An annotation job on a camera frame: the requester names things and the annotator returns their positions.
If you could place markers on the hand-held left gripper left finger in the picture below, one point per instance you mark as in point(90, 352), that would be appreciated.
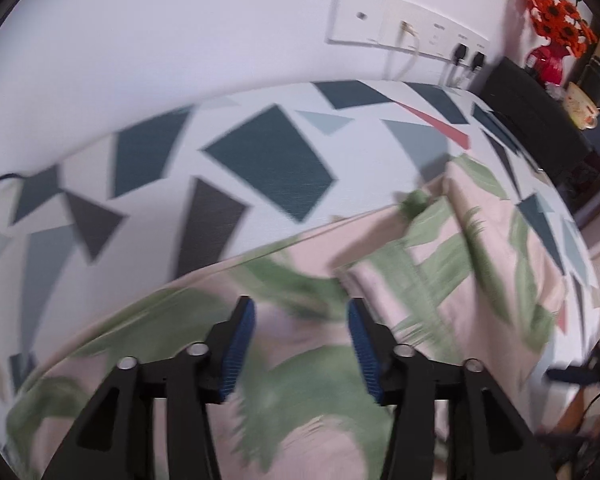
point(237, 350)

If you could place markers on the orange artificial flowers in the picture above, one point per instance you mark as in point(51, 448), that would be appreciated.
point(560, 10)

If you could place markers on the black power plug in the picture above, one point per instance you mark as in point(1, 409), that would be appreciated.
point(461, 55)
point(479, 61)

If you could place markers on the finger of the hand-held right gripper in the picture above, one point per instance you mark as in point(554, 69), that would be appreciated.
point(570, 375)

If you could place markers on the black cabinet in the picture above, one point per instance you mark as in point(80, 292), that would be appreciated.
point(530, 110)

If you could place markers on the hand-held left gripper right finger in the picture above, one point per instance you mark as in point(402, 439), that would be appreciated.
point(365, 350)

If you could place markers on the pink green leaf printed cloth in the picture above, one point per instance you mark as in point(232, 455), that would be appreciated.
point(455, 260)

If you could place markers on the printed cup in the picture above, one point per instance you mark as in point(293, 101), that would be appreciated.
point(580, 105)

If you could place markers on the black jar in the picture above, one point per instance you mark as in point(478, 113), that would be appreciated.
point(594, 77)

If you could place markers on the geometric patterned tablecloth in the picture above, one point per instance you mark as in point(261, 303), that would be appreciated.
point(270, 165)

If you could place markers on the red glass vase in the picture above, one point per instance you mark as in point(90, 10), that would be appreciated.
point(545, 62)

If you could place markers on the white wall socket panel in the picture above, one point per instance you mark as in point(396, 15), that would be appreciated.
point(365, 15)

